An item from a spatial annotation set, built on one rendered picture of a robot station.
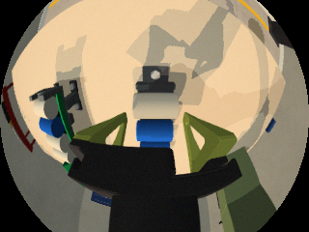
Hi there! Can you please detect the blue plastic bar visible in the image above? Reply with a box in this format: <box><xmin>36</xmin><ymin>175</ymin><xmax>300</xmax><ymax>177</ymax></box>
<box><xmin>140</xmin><ymin>141</ymin><xmax>170</xmax><ymax>148</ymax></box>
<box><xmin>136</xmin><ymin>120</ymin><xmax>174</xmax><ymax>142</ymax></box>
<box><xmin>39</xmin><ymin>116</ymin><xmax>65</xmax><ymax>138</ymax></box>

